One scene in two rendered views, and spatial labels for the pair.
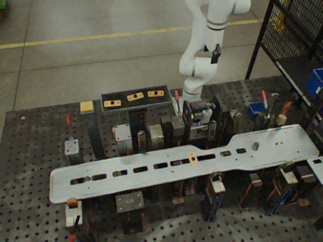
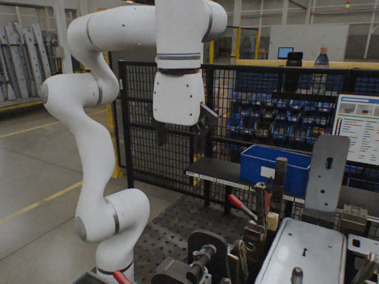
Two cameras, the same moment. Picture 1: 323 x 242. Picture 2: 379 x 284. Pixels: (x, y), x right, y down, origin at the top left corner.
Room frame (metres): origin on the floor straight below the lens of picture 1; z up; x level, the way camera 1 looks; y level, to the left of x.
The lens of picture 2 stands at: (0.64, 0.19, 1.65)
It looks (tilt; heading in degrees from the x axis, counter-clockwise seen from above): 20 degrees down; 314
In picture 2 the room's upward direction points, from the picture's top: straight up
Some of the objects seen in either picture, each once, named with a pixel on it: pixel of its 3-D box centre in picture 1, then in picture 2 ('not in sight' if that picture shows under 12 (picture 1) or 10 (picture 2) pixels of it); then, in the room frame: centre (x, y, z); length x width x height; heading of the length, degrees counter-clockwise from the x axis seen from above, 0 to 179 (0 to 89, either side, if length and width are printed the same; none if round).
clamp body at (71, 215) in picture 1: (82, 228); not in sight; (0.47, 0.36, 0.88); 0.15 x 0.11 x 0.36; 14
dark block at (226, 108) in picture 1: (217, 130); not in sight; (1.05, -0.33, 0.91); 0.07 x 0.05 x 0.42; 14
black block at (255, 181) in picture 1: (248, 193); not in sight; (0.69, -0.47, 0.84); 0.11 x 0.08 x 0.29; 14
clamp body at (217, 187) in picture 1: (211, 199); not in sight; (0.63, -0.27, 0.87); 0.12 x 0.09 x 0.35; 14
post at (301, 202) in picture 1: (310, 185); not in sight; (0.74, -0.82, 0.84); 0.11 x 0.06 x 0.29; 14
